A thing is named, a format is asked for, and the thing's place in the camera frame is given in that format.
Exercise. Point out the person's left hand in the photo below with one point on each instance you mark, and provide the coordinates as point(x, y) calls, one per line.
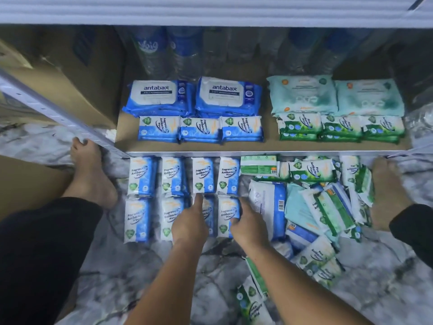
point(191, 226)

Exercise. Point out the person's right hand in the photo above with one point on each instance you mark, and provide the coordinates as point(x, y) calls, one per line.
point(249, 230)

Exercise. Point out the group of blue wipe packets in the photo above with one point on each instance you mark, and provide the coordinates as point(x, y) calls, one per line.
point(142, 176)

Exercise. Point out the pile of wipes packets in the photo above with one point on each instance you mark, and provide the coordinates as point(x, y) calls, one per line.
point(318, 206)

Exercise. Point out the teal wipes pack stack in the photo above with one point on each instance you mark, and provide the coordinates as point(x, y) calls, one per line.
point(369, 94)
point(301, 91)

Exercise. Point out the grey metal shelf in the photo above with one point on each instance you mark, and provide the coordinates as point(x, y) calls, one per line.
point(203, 10)

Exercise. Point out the person's right forearm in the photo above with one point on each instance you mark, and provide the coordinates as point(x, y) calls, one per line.
point(304, 287)

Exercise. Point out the person's left forearm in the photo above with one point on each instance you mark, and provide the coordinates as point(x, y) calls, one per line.
point(166, 287)

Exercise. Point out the person's left foot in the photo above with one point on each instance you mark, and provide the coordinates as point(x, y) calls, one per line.
point(91, 176)

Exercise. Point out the person's foot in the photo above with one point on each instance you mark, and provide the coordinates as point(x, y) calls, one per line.
point(387, 193)
point(91, 176)

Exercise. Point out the person's right foot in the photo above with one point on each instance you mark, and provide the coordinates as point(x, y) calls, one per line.
point(387, 193)

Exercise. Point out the person's right leg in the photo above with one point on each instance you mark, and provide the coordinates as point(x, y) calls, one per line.
point(416, 230)

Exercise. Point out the plain cardboard box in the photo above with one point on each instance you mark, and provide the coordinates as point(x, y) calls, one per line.
point(27, 186)

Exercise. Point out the clear plastic bottles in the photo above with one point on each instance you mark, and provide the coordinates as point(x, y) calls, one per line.
point(166, 50)
point(298, 47)

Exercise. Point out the cardboard box blue print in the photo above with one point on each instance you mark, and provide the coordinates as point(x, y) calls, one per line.
point(67, 84)

